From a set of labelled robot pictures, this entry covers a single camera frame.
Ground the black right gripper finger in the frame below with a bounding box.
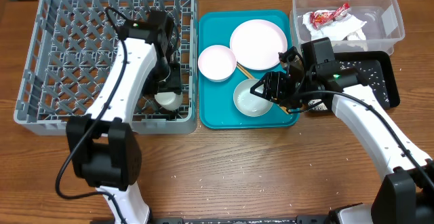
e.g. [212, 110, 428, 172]
[259, 90, 281, 105]
[250, 71, 277, 95]

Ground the upper wooden chopstick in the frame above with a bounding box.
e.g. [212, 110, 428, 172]
[237, 62, 294, 115]

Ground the black rectangular tray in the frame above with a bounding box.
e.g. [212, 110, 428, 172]
[300, 51, 400, 110]

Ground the red snack wrapper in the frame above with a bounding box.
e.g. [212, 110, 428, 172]
[309, 3, 351, 29]

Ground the grey plastic dish rack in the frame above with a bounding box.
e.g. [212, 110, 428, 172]
[14, 0, 198, 136]

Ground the wooden chopstick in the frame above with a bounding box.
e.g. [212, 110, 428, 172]
[237, 62, 294, 115]
[236, 64, 289, 115]

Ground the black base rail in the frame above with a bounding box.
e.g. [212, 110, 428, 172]
[149, 214, 330, 224]

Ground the white plastic cup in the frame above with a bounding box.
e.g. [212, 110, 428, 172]
[155, 92, 183, 111]

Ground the teal serving tray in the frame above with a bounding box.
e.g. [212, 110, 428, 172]
[198, 10, 300, 130]

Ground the crumpled white paper napkin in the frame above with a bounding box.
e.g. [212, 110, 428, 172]
[302, 12, 367, 41]

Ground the lower wooden chopstick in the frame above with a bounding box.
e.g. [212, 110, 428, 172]
[236, 64, 289, 115]

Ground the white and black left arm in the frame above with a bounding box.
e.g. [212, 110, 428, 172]
[65, 10, 182, 223]

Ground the clear plastic waste bin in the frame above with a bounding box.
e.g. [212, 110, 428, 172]
[290, 0, 405, 55]

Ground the large white round plate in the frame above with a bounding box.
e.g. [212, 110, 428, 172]
[230, 19, 288, 71]

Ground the white shallow bowl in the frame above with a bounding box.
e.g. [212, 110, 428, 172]
[198, 45, 237, 82]

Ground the white rice pile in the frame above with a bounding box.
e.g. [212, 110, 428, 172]
[308, 99, 328, 112]

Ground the grey small bowl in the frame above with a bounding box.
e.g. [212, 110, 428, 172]
[233, 79, 273, 117]

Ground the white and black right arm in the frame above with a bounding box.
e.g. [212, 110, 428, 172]
[250, 37, 433, 223]

